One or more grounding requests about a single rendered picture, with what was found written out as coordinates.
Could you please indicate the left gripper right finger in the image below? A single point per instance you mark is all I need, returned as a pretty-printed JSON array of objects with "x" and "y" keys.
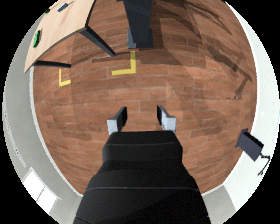
[{"x": 168, "y": 122}]

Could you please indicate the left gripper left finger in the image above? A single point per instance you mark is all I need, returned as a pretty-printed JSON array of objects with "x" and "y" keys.
[{"x": 115, "y": 124}]

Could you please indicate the jointed stand on dark box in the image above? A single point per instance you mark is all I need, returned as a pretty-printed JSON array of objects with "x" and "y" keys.
[{"x": 248, "y": 143}]

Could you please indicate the white window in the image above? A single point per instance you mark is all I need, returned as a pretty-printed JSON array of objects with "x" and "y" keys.
[{"x": 33, "y": 181}]

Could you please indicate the wooden table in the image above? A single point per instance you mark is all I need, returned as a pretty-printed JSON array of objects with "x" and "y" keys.
[{"x": 63, "y": 23}]

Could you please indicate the green block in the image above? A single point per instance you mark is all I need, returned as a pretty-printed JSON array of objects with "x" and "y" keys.
[{"x": 37, "y": 37}]

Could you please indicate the blue box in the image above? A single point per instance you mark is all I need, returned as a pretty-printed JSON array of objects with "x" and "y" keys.
[{"x": 61, "y": 7}]

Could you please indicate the green can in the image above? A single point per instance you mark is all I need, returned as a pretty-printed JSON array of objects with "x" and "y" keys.
[{"x": 46, "y": 11}]

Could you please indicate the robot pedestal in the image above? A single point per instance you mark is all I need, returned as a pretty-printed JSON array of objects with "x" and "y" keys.
[{"x": 140, "y": 23}]

